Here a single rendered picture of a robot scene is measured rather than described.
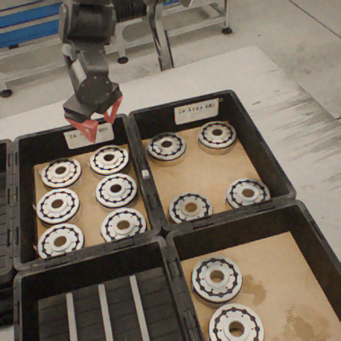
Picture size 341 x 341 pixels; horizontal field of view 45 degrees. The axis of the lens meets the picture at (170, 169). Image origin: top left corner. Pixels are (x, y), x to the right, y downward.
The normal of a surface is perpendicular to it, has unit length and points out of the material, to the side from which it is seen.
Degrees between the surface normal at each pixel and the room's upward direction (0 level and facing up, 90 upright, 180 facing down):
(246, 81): 0
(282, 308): 0
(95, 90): 91
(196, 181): 0
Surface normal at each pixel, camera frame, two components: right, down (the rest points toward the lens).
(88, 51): 0.28, -0.66
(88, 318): -0.07, -0.67
